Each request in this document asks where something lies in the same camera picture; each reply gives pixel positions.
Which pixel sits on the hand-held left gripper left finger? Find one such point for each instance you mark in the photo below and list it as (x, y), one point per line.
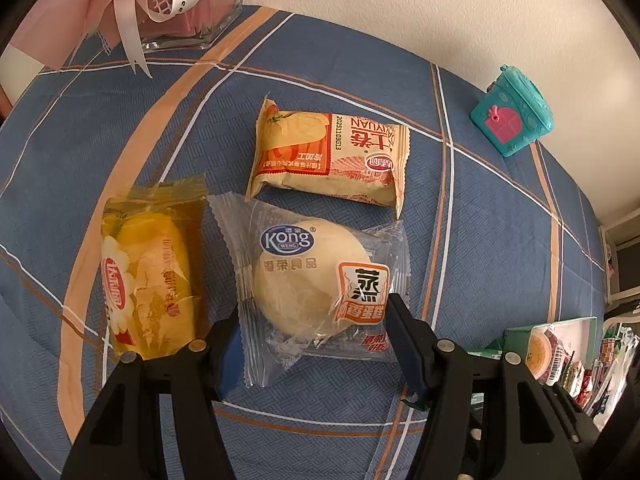
(230, 360)

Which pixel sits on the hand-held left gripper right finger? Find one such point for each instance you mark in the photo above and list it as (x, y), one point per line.
(407, 342)

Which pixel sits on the clear steamed cake packet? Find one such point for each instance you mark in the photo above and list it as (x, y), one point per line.
(300, 280)

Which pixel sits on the white box with green rim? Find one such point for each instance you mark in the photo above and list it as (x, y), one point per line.
(580, 330)

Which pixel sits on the yellow cake packet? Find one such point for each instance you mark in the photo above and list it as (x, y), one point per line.
(150, 270)

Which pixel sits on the blue plaid cloth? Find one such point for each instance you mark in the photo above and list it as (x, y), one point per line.
(475, 235)

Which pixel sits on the orange lid jelly cup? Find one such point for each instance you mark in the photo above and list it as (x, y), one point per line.
(542, 355)

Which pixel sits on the orange and cream bread packet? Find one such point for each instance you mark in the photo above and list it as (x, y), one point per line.
(325, 160)

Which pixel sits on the pile of snack packets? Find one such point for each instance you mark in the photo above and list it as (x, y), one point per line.
(607, 355)

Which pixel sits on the white shelf unit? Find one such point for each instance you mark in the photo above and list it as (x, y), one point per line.
(607, 240)

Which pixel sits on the teal toy box pink door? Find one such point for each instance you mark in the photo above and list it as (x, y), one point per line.
(510, 115)

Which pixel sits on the clear glass vase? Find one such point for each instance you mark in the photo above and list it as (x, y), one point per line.
(210, 10)

